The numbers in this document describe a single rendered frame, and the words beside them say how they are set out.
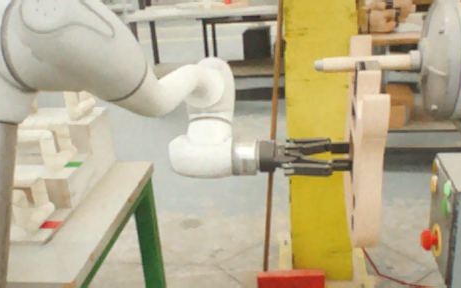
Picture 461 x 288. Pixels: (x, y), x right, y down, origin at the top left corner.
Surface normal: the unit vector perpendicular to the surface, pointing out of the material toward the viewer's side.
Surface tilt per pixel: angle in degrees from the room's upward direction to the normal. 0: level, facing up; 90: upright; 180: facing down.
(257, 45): 90
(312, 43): 90
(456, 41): 59
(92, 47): 104
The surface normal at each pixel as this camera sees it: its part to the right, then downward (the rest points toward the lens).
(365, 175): -0.14, 0.18
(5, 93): 0.72, 0.36
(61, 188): -0.15, 0.38
